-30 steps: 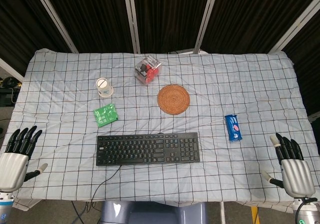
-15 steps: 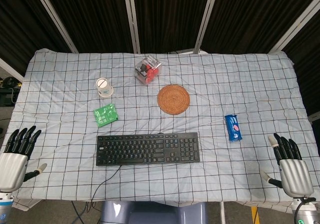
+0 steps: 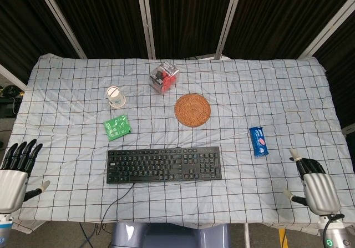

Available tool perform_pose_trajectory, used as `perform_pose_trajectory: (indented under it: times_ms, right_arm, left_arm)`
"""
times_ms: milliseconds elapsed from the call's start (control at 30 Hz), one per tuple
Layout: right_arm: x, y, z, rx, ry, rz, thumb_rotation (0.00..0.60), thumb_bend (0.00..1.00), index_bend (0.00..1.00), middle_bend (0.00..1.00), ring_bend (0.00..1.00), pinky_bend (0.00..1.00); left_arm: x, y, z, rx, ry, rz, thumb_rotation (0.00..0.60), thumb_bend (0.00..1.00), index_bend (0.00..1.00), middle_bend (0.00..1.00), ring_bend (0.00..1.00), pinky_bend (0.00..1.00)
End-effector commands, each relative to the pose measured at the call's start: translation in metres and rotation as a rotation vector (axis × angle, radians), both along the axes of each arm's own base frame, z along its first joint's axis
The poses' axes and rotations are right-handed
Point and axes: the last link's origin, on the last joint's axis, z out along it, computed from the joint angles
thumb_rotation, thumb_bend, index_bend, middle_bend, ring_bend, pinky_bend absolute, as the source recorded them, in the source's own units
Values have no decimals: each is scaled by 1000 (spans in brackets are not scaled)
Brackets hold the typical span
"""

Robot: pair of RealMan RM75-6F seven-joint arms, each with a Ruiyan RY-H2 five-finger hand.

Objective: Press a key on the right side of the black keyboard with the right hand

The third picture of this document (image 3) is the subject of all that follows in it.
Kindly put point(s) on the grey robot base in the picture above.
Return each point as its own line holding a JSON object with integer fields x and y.
{"x": 169, "y": 236}

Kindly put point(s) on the black panel partition screen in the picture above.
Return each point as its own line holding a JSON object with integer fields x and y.
{"x": 183, "y": 17}

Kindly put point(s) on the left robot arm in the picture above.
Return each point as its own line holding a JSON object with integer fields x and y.
{"x": 4, "y": 228}

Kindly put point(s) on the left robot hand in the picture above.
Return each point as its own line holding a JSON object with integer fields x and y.
{"x": 11, "y": 181}

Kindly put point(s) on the white paper cup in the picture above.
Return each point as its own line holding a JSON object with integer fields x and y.
{"x": 115, "y": 96}

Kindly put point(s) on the green snack packet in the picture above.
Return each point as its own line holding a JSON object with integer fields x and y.
{"x": 117, "y": 127}

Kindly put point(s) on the blue cookie packet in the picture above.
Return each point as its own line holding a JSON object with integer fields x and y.
{"x": 259, "y": 142}

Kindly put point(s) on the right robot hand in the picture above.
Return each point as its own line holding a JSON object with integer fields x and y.
{"x": 319, "y": 189}

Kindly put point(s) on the black keyboard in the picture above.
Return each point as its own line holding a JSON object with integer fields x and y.
{"x": 163, "y": 164}

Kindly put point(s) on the clear box with red contents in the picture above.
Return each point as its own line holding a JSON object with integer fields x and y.
{"x": 164, "y": 77}

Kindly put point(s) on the blue checked tablecloth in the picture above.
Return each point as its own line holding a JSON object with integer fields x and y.
{"x": 249, "y": 98}

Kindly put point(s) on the round woven rattan coaster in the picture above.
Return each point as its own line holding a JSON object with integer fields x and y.
{"x": 192, "y": 110}

